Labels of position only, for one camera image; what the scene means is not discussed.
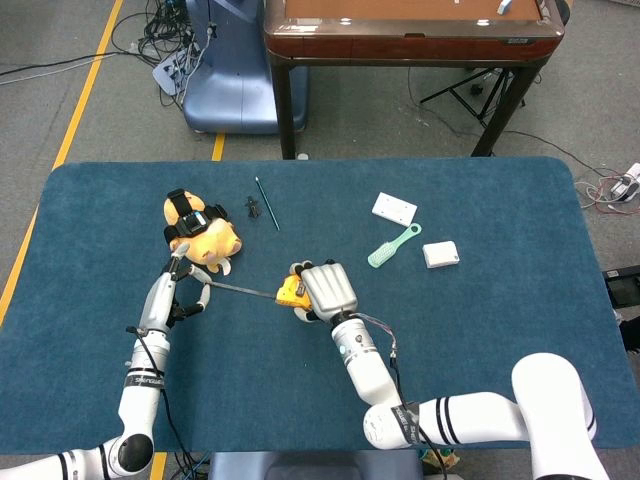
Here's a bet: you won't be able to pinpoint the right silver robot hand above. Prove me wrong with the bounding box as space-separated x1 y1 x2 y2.
288 258 359 324

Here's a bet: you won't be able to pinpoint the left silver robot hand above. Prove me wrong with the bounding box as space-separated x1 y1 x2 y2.
137 242 212 335

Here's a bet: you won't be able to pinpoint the yellow tape measure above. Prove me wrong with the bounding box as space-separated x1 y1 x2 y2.
202 274 314 309

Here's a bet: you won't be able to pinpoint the mint green brush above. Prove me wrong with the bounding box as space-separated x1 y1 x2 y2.
367 223 424 269

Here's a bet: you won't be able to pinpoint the yellow plush toy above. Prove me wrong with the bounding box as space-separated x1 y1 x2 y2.
163 188 244 275

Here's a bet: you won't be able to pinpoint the green pencil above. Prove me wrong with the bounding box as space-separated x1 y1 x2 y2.
255 176 281 232

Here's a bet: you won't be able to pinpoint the blue felt table mat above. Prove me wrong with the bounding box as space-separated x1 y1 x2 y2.
0 156 635 456

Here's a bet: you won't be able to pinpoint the small white box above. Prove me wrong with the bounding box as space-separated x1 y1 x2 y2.
422 240 461 271

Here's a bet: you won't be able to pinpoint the grey blue robot torso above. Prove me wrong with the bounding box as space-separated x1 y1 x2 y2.
207 449 422 480

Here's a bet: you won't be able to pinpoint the small yellow toy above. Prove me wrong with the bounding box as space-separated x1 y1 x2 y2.
419 446 461 470

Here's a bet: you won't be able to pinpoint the blue grey machine base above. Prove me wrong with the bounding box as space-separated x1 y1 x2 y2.
182 0 310 135

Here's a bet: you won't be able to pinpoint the white power strip with plugs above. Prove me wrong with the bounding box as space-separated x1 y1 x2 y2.
152 47 201 96

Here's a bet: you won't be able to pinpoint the brown wooden table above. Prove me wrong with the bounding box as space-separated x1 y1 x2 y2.
263 0 566 160

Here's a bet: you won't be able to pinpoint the black tripod stand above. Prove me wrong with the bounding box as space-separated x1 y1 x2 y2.
419 67 527 126

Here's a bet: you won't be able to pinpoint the black flat box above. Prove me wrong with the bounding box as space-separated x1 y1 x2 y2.
602 266 640 309

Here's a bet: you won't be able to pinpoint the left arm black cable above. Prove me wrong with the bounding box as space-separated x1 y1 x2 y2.
125 325 201 480

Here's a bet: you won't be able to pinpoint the black strap with small device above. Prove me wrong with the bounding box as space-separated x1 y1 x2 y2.
164 188 230 246

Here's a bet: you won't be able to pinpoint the right arm wire harness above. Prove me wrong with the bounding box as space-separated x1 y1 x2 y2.
357 312 451 480

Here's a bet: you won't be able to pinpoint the white rectangular switch plate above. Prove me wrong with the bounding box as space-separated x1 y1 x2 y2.
371 191 419 226

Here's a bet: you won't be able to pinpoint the tangle of black cables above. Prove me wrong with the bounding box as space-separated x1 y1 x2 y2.
109 0 201 109

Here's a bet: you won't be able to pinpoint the red and white wires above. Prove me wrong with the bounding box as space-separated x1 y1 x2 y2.
574 169 640 216

